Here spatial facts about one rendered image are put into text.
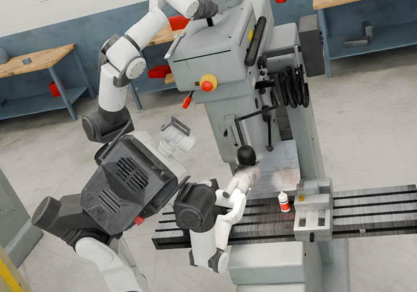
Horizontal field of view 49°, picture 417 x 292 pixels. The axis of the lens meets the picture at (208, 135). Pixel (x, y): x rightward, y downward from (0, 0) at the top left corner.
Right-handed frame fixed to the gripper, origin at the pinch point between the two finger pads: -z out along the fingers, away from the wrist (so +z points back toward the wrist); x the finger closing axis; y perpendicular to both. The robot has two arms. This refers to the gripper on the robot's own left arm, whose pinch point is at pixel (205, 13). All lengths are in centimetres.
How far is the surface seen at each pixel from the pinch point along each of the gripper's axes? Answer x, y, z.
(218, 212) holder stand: -20, -82, -42
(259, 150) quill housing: 8, -53, -24
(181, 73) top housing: -7.2, -22.1, 10.8
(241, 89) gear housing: 9.0, -29.1, -5.8
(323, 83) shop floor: -8, -3, -383
